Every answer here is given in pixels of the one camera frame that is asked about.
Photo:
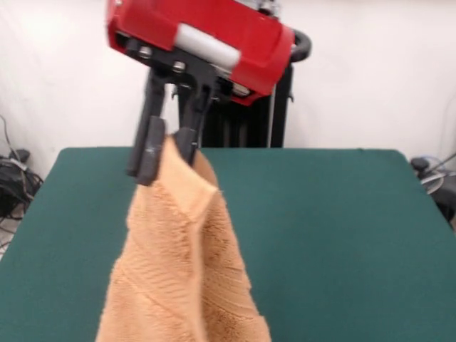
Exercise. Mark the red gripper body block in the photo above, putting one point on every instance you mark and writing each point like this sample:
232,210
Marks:
213,21

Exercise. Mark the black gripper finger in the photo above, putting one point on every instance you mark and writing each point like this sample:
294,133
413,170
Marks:
151,149
199,99

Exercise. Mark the tan terry towel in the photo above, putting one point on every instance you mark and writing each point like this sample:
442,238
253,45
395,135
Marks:
171,249

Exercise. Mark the dark green table cloth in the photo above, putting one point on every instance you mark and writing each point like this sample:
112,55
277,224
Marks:
338,231

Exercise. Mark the grey chair base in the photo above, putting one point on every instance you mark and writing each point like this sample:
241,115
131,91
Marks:
432,181

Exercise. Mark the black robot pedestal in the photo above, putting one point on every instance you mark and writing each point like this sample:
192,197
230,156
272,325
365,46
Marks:
249,124

